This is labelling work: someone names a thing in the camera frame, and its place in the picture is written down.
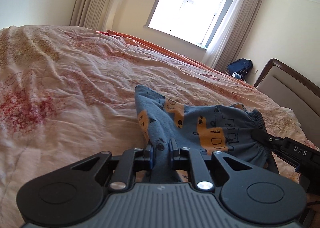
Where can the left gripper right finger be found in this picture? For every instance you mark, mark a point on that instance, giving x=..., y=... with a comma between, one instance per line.
x=192, y=161

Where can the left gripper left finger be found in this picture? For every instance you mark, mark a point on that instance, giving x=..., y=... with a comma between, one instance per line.
x=128, y=164

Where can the pink floral bed quilt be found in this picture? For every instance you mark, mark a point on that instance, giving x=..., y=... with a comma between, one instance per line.
x=68, y=93

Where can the bright window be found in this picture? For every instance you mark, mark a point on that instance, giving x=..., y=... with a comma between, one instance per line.
x=193, y=21

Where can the blue patterned children's pants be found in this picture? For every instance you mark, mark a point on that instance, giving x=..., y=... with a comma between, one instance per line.
x=204, y=128

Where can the wooden padded headboard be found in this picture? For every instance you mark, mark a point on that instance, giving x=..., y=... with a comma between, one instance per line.
x=289, y=89

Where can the orange bed sheet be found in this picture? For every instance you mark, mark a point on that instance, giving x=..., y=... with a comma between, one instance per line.
x=135, y=41

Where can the beige right curtain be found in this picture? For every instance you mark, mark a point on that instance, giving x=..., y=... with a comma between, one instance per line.
x=231, y=34

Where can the dark blue backpack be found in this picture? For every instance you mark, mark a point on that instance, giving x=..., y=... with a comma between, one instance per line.
x=241, y=67

